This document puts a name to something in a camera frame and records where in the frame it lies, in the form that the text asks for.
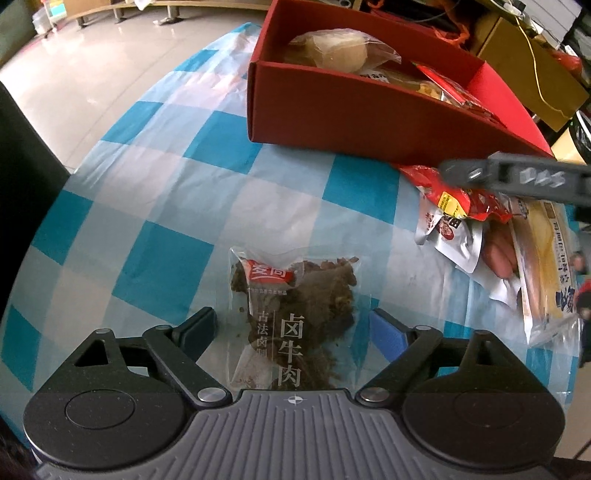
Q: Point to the wooden TV stand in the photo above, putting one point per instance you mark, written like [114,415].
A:
[508,60]

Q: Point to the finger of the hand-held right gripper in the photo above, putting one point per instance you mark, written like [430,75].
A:
[464,171]

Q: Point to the dark braised beef packet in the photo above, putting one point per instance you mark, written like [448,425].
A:
[314,295]

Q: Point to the dark armchair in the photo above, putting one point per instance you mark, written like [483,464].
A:
[23,161]

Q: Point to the yellow cake slice packet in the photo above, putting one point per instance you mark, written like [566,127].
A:
[549,258]

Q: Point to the vacuum-packed sausages packet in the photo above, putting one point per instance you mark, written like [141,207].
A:
[501,254]

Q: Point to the shiny red snack packet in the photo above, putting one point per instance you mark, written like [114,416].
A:
[425,182]

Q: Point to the red cardboard box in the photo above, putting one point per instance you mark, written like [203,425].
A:
[346,110]

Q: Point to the orange-red sachet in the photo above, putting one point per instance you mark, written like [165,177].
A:
[457,94]

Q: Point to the waffle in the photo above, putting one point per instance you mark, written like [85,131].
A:
[427,87]

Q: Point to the round pastry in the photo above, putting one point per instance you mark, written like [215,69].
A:
[332,48]

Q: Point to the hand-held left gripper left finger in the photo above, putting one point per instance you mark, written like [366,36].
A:
[201,327]

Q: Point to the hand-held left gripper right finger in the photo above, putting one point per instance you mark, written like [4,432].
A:
[390,330]

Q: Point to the orange bag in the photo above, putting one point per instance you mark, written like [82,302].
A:
[459,34]

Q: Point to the blue checked tablecloth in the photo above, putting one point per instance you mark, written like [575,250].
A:
[138,184]

